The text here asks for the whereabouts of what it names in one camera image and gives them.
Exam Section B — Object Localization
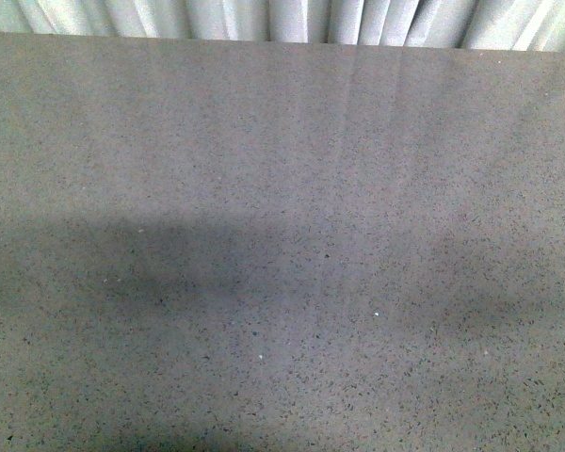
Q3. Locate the white pleated curtain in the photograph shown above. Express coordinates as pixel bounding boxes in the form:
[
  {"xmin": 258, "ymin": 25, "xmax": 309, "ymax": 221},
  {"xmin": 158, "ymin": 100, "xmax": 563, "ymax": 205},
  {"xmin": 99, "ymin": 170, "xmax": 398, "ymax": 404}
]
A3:
[{"xmin": 0, "ymin": 0, "xmax": 565, "ymax": 52}]

